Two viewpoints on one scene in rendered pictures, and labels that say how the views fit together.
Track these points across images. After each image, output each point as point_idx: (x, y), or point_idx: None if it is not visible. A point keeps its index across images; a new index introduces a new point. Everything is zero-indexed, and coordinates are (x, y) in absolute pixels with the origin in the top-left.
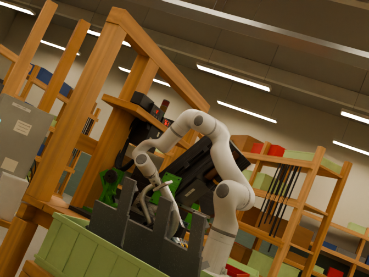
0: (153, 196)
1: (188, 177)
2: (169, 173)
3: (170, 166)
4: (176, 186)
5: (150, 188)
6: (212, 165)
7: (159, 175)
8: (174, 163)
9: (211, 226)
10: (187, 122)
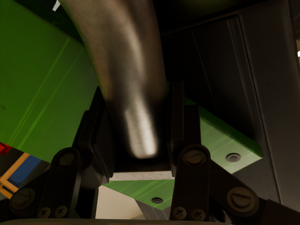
0: (10, 20)
1: (159, 218)
2: (232, 172)
3: (289, 177)
4: (111, 186)
5: (78, 33)
6: None
7: (273, 77)
8: (291, 206)
9: None
10: None
